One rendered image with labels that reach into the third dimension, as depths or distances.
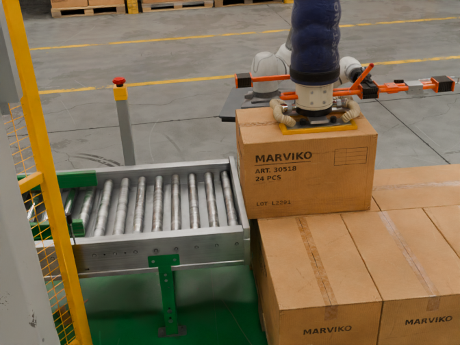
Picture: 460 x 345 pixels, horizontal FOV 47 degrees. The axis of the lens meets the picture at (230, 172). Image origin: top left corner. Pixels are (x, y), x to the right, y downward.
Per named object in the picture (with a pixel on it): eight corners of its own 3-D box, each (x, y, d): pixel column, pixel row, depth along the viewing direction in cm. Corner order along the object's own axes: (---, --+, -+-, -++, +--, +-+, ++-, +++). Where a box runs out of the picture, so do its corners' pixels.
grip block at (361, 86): (361, 100, 243) (362, 87, 240) (354, 92, 252) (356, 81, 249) (379, 98, 244) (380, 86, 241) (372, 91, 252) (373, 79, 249)
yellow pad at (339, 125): (282, 135, 238) (282, 125, 236) (278, 126, 247) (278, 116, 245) (357, 129, 240) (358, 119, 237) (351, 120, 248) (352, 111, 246)
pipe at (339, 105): (281, 126, 238) (281, 114, 235) (273, 105, 260) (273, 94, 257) (356, 120, 240) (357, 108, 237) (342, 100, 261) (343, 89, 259)
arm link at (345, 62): (367, 75, 271) (343, 88, 273) (358, 66, 285) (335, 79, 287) (359, 57, 266) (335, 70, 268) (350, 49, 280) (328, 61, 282)
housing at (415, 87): (407, 95, 245) (409, 85, 243) (402, 90, 251) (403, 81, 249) (422, 94, 246) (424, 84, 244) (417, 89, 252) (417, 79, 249)
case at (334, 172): (246, 220, 252) (243, 143, 232) (237, 178, 287) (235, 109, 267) (370, 209, 255) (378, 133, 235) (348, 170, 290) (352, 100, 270)
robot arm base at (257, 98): (245, 95, 335) (244, 86, 332) (280, 92, 333) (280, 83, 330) (244, 104, 318) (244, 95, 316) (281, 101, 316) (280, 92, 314)
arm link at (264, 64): (246, 90, 324) (244, 55, 314) (267, 83, 334) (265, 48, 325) (265, 94, 313) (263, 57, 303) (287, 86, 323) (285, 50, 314)
